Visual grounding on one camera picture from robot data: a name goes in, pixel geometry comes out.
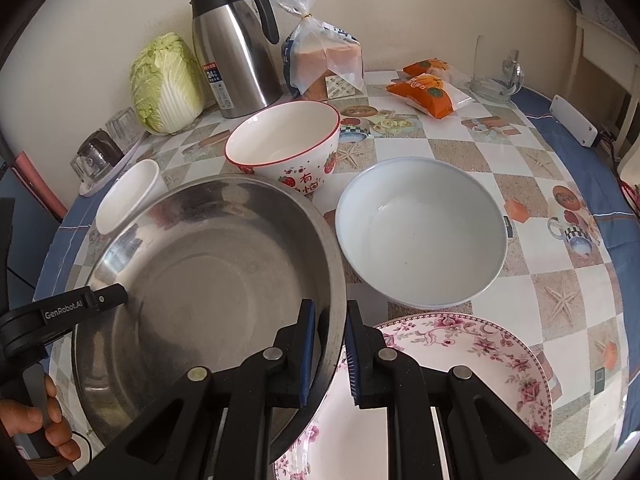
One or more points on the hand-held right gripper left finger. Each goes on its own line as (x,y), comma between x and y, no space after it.
(309,355)

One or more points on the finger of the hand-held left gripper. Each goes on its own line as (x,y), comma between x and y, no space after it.
(111,297)

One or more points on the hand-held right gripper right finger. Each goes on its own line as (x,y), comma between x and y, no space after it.
(352,355)

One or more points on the stainless steel basin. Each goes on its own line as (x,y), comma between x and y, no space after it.
(200,285)

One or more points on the pink floral plate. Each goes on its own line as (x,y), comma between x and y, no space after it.
(450,345)

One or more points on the red-rimmed strawberry bowl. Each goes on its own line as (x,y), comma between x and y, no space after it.
(280,135)

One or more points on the person's left hand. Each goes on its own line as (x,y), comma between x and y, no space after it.
(27,417)

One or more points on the white square bowl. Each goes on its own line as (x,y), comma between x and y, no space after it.
(125,195)

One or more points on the white serving tray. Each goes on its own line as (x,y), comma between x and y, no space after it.
(100,182)

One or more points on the pink panel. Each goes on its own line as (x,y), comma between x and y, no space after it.
(40,185)

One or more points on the clear ribbed drinking glass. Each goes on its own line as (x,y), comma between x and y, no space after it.
(80,167)
(122,125)

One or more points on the plain white round bowl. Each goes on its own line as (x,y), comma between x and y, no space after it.
(420,230)

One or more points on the checkered printed tablecloth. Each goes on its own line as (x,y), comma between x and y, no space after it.
(550,270)

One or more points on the napa cabbage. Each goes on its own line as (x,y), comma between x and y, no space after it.
(165,85)

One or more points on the orange snack packet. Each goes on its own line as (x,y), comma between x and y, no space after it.
(425,67)
(425,95)

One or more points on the stainless steel thermos jug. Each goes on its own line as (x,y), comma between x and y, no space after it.
(230,50)

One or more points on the bagged sliced bread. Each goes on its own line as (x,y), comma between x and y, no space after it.
(325,60)

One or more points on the clear glass pitcher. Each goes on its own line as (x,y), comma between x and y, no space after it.
(495,87)

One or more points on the white power strip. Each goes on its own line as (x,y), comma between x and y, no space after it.
(572,120)

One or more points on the white chair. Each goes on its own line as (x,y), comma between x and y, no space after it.
(600,45)

